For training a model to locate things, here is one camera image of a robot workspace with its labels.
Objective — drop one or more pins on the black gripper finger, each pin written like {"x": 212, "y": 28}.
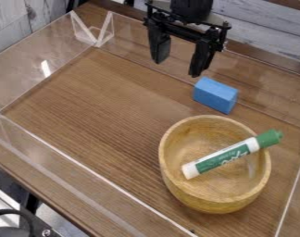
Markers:
{"x": 201, "y": 58}
{"x": 158, "y": 46}

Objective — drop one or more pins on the light wooden bowl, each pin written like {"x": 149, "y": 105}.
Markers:
{"x": 213, "y": 172}

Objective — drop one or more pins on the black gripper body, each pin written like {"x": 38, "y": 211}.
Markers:
{"x": 185, "y": 19}

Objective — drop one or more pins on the clear acrylic tray wall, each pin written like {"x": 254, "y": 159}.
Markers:
{"x": 86, "y": 105}

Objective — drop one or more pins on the blue foam block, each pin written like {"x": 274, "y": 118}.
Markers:
{"x": 214, "y": 94}

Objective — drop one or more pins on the black metal bracket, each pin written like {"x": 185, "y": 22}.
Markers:
{"x": 42, "y": 229}

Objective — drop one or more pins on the green and white marker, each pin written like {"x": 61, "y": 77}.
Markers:
{"x": 230, "y": 153}

